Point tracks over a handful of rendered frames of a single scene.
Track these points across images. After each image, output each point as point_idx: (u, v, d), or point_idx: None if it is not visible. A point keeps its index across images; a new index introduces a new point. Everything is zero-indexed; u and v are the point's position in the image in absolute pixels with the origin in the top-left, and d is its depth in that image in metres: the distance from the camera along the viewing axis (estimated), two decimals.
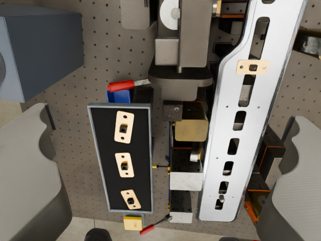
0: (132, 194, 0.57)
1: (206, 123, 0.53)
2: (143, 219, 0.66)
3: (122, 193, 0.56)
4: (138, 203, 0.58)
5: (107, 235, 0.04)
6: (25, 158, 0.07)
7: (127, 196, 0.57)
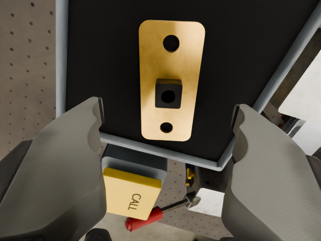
0: (187, 60, 0.12)
1: None
2: None
3: (143, 38, 0.11)
4: (189, 116, 0.14)
5: (107, 235, 0.04)
6: (74, 147, 0.07)
7: (160, 67, 0.12)
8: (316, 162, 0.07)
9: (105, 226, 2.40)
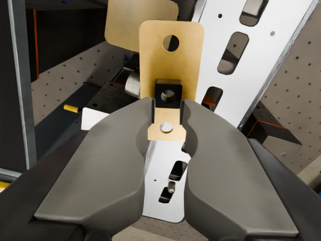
0: (187, 60, 0.12)
1: (173, 11, 0.25)
2: None
3: (143, 38, 0.11)
4: None
5: (107, 235, 0.04)
6: (123, 145, 0.07)
7: (160, 67, 0.12)
8: (256, 144, 0.08)
9: None
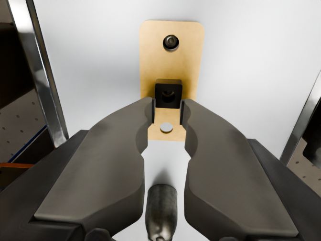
0: (187, 60, 0.12)
1: None
2: None
3: (143, 38, 0.11)
4: None
5: (107, 235, 0.04)
6: (123, 145, 0.07)
7: (160, 67, 0.12)
8: (256, 144, 0.08)
9: None
